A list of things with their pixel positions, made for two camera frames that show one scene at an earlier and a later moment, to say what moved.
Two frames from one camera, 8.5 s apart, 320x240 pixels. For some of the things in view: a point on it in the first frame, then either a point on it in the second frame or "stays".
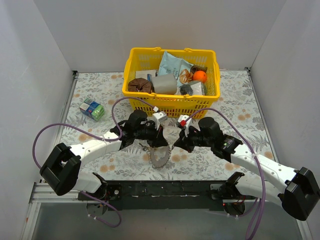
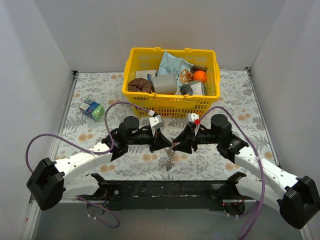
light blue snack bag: x=169 y=64 stays
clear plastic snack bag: x=161 y=162 -> x=171 y=153
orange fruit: x=200 y=75 stays
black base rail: x=158 y=195 stays
